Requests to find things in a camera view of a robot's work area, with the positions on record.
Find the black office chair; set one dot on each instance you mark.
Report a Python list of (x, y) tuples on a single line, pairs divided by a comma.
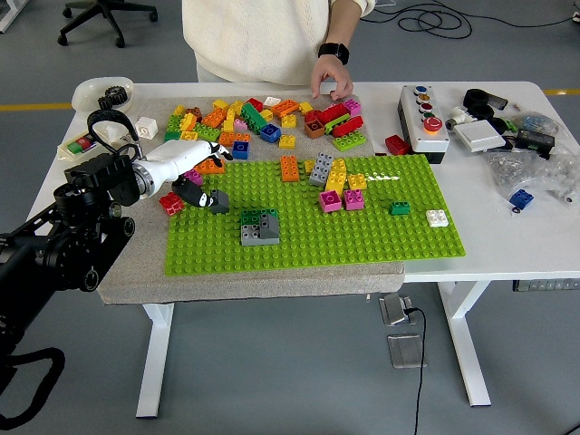
[(106, 13)]

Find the flat lime green brick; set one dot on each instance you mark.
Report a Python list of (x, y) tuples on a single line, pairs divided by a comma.
[(337, 120)]

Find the brown toy brick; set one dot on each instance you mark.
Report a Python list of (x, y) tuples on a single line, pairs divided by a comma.
[(314, 129), (195, 112)]

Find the small dark green brick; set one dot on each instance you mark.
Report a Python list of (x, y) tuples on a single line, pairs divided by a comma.
[(172, 135), (400, 208)]

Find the person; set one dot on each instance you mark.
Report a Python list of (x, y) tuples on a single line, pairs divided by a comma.
[(254, 36)]

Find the clear bag blue parts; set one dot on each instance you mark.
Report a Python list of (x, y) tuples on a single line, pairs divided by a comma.
[(534, 121)]

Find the white cube toy brick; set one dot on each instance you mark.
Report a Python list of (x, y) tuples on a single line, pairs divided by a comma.
[(146, 126)]

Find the white furniture frame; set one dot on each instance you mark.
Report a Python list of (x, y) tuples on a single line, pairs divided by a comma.
[(5, 23)]

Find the person's left forearm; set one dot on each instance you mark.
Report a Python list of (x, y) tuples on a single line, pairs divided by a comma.
[(342, 25)]

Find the person's left hand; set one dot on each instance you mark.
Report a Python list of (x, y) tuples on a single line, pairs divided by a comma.
[(335, 74)]

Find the small green plastic part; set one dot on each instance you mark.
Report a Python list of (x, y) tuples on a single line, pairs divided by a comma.
[(511, 123)]

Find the grey table control panel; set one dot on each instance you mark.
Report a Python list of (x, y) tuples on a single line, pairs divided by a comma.
[(546, 285)]

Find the small dark clear box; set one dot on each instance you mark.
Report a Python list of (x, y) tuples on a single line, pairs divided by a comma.
[(499, 102)]

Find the white table leg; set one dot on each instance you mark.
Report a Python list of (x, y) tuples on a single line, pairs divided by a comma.
[(156, 353), (464, 344)]

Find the long yellow toy brick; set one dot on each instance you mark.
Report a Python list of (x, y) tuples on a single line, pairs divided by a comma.
[(336, 181)]

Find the grey eight-stud toy brick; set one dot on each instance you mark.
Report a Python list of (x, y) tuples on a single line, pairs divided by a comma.
[(321, 170), (251, 235)]

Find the dark green toy brick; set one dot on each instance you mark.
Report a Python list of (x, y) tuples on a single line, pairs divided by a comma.
[(249, 217)]

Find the metal floor socket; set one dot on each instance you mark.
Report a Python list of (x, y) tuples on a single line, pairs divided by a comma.
[(396, 309)]

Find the clear bag of screws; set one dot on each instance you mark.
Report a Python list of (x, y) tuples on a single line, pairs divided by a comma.
[(530, 174)]

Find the white plastic bowl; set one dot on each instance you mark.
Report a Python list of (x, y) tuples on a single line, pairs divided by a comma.
[(84, 95)]

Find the yellow four-stud toy brick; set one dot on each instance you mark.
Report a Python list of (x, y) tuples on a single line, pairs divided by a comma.
[(357, 181)]

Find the long red toy brick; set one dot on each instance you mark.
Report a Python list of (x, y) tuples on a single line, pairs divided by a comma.
[(333, 114)]

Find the small yellow toy brick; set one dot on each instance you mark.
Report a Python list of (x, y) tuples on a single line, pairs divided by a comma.
[(310, 167)]

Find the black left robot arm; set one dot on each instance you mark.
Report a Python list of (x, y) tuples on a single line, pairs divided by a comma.
[(54, 254)]

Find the metal floor plate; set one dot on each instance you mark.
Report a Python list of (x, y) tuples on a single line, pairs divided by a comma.
[(405, 351)]

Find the green toy baseplate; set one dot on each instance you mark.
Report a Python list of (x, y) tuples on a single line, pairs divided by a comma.
[(362, 244)]

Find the white four-stud toy brick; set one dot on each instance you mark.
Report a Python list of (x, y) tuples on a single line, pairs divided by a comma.
[(437, 218)]

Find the orange eight-stud toy brick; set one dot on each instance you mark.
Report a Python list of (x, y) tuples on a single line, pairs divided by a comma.
[(210, 167)]

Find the grey sloped toy brick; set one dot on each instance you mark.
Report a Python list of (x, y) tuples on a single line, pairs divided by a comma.
[(220, 202), (270, 227)]

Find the rounded red toy brick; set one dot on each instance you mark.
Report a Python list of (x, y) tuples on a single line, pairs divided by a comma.
[(347, 126)]

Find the blue toy brick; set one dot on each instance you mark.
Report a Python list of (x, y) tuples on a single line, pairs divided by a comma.
[(270, 132), (521, 198), (241, 150)]

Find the white switch plate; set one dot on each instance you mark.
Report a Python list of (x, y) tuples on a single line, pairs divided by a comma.
[(479, 137)]

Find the push-button control box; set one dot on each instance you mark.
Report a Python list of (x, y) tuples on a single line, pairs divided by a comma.
[(423, 136)]

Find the white green-red switch box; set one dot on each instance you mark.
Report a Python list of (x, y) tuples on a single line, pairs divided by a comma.
[(74, 147)]

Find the pink toy brick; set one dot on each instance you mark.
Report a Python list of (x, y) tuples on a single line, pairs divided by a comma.
[(241, 124)]

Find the grey-brown mat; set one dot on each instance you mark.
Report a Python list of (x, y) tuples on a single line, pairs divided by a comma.
[(272, 285)]

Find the magenta toy brick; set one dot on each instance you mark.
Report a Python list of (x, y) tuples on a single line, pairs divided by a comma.
[(352, 106), (195, 177), (330, 201), (353, 200)]

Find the long dark green brick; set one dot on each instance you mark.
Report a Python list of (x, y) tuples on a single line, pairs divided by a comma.
[(252, 117)]

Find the black gear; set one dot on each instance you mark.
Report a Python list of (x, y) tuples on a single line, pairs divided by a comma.
[(113, 95)]

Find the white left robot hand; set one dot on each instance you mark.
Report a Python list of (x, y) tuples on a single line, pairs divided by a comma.
[(181, 156)]

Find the white pipe fitting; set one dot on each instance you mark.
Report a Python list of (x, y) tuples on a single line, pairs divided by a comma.
[(458, 118)]

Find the lime green toy brick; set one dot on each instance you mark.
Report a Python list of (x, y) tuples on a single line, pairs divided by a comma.
[(174, 122), (350, 141), (207, 131)]

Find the black power adapter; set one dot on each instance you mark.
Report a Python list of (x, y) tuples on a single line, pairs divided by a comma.
[(535, 140)]

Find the white plastic tube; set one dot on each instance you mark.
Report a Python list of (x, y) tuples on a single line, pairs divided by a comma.
[(113, 132)]

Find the black wristwatch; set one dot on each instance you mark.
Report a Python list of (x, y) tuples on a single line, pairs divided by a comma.
[(334, 52)]

